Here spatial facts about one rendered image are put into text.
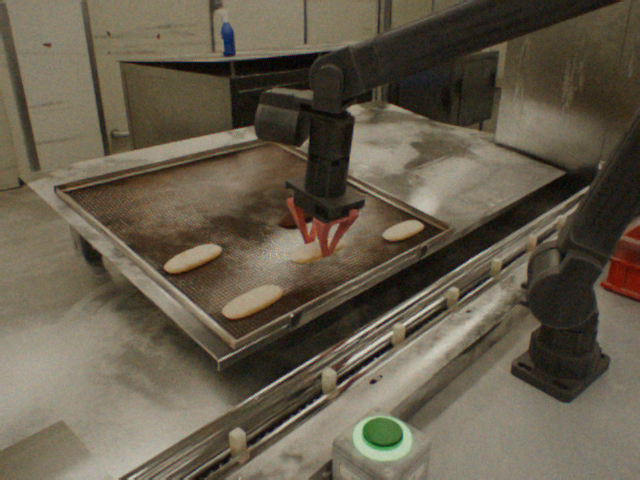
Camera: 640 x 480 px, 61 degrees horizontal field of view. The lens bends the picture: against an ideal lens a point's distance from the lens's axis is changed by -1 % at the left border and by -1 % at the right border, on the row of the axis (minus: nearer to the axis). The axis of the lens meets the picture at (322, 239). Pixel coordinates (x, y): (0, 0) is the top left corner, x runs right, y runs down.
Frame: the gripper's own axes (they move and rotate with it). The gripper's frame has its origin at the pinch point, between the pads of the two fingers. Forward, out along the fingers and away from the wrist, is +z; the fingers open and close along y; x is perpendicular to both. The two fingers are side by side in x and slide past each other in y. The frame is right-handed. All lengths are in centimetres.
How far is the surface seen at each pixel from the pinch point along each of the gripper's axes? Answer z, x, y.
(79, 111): 88, 72, -325
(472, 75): 68, 390, -238
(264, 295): 4.0, -10.4, 1.5
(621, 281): 6, 43, 29
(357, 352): 7.7, -4.2, 14.4
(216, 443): 7.6, -26.9, 16.4
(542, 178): 6, 73, -3
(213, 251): 3.9, -10.7, -11.5
